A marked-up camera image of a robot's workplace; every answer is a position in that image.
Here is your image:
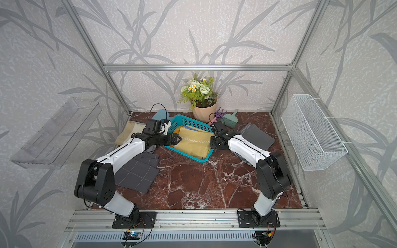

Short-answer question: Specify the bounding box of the clear acrylic wall shelf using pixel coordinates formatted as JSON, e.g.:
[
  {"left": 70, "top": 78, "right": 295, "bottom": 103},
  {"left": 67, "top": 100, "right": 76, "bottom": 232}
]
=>
[{"left": 10, "top": 97, "right": 102, "bottom": 169}]

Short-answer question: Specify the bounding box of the beige grey striped pillowcase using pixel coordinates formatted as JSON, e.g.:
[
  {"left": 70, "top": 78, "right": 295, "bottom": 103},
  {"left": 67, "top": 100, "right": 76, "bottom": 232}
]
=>
[{"left": 115, "top": 121, "right": 146, "bottom": 146}]

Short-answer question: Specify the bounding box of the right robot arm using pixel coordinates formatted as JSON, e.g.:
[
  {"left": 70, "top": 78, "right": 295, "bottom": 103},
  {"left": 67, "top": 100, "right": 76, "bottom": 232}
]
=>
[{"left": 210, "top": 133, "right": 292, "bottom": 217}]

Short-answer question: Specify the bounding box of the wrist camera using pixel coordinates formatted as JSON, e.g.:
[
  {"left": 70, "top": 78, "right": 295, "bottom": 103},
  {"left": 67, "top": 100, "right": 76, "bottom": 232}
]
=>
[
  {"left": 143, "top": 119, "right": 172, "bottom": 135},
  {"left": 211, "top": 122, "right": 228, "bottom": 137}
]

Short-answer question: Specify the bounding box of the teal plastic basket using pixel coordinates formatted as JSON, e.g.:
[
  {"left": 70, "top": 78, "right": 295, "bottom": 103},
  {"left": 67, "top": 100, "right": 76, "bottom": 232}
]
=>
[{"left": 167, "top": 114, "right": 214, "bottom": 163}]

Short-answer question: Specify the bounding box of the green toy scoop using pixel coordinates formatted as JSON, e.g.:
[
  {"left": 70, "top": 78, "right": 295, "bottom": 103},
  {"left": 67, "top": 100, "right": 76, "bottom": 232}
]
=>
[{"left": 221, "top": 110, "right": 238, "bottom": 129}]

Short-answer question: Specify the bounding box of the left green circuit board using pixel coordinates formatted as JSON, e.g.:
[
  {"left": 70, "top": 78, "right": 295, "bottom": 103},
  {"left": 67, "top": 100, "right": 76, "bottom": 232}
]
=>
[{"left": 122, "top": 230, "right": 142, "bottom": 240}]

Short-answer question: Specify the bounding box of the aluminium front rail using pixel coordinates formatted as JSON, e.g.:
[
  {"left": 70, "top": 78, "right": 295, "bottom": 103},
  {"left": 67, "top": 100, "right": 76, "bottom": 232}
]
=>
[{"left": 65, "top": 208, "right": 326, "bottom": 232}]

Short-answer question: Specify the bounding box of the purple pink toy rake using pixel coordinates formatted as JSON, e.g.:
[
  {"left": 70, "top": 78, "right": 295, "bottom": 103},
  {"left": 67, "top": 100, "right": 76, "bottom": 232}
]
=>
[{"left": 208, "top": 108, "right": 227, "bottom": 125}]

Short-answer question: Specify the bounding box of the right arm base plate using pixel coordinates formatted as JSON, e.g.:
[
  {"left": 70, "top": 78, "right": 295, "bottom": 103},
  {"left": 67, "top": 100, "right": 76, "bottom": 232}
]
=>
[{"left": 237, "top": 209, "right": 281, "bottom": 228}]

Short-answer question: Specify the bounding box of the right circuit board with wires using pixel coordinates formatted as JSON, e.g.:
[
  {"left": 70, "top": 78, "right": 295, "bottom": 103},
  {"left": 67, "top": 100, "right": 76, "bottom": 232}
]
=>
[{"left": 252, "top": 230, "right": 275, "bottom": 247}]

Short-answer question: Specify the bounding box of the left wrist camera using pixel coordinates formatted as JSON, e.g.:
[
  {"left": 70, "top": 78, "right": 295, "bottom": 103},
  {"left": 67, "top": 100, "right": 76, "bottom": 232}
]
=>
[{"left": 143, "top": 119, "right": 172, "bottom": 135}]

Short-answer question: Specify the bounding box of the potted artificial flower plant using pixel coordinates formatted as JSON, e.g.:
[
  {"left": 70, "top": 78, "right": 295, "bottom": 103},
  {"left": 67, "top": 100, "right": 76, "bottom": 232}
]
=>
[{"left": 179, "top": 73, "right": 218, "bottom": 123}]

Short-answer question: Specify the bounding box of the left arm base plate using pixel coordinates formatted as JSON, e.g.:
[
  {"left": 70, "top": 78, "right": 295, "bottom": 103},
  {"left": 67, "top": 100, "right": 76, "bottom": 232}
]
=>
[{"left": 112, "top": 210, "right": 157, "bottom": 229}]

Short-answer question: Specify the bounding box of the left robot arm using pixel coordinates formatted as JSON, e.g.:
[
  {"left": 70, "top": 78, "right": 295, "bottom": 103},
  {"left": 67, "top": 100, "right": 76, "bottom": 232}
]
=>
[{"left": 74, "top": 133, "right": 182, "bottom": 217}]

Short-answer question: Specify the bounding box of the dark grey checked pillowcase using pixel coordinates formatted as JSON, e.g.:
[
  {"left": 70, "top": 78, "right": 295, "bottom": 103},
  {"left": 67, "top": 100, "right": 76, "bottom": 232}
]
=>
[{"left": 115, "top": 153, "right": 160, "bottom": 193}]

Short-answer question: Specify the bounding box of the plain grey pillowcase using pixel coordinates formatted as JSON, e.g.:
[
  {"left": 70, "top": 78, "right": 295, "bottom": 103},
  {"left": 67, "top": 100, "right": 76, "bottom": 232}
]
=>
[{"left": 238, "top": 123, "right": 275, "bottom": 155}]

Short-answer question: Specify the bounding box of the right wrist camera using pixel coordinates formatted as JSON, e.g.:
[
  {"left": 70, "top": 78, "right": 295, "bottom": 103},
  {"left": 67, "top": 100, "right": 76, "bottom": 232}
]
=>
[{"left": 211, "top": 122, "right": 228, "bottom": 137}]

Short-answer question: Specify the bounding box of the yellow-green pillowcase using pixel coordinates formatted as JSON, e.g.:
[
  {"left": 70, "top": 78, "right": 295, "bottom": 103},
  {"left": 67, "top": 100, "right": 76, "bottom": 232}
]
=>
[{"left": 173, "top": 126, "right": 214, "bottom": 160}]

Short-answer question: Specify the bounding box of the white wire wall basket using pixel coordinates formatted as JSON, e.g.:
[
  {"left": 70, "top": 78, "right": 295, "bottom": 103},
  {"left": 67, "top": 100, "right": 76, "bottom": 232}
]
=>
[{"left": 281, "top": 94, "right": 348, "bottom": 171}]

